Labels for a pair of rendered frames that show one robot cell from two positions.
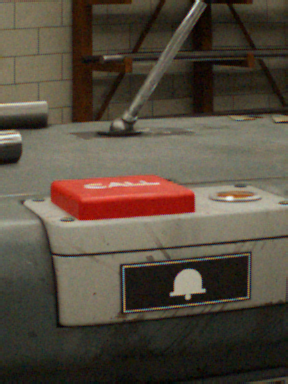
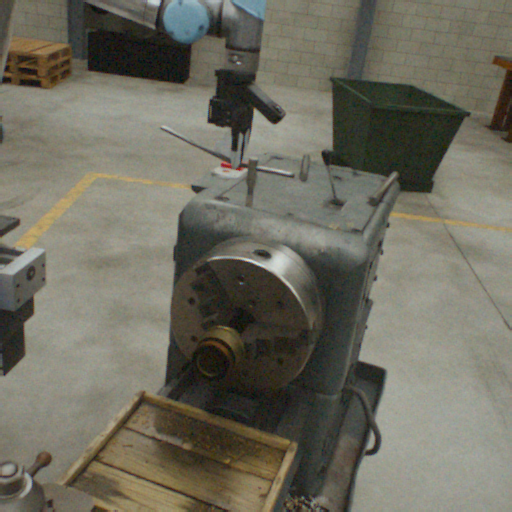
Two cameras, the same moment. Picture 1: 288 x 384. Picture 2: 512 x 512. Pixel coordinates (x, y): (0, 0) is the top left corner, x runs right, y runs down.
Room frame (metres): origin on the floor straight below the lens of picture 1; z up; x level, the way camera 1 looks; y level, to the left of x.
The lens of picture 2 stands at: (1.58, -1.24, 1.74)
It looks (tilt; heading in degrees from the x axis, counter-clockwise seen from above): 25 degrees down; 125
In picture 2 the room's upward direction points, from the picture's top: 8 degrees clockwise
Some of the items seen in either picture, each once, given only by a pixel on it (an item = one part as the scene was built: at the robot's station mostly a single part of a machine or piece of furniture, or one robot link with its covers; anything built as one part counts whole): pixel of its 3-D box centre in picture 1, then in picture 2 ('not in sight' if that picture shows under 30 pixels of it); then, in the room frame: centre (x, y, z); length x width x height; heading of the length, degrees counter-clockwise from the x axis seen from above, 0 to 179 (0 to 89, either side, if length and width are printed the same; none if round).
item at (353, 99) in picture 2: not in sight; (384, 136); (-0.98, 4.35, 0.43); 1.34 x 0.94 x 0.85; 138
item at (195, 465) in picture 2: not in sight; (184, 470); (1.03, -0.60, 0.89); 0.36 x 0.30 x 0.04; 19
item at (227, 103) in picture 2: not in sight; (233, 99); (0.75, -0.21, 1.49); 0.09 x 0.08 x 0.12; 19
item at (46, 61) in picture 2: not in sight; (30, 62); (-6.18, 3.75, 0.22); 1.25 x 0.86 x 0.44; 128
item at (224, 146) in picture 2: not in sight; (227, 149); (0.76, -0.23, 1.38); 0.06 x 0.03 x 0.09; 19
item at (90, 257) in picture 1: (161, 251); (231, 177); (0.60, -0.01, 1.23); 0.13 x 0.08 x 0.05; 109
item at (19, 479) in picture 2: not in sight; (8, 475); (1.07, -0.96, 1.17); 0.04 x 0.04 x 0.03
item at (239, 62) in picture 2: not in sight; (240, 61); (0.75, -0.21, 1.57); 0.08 x 0.08 x 0.05
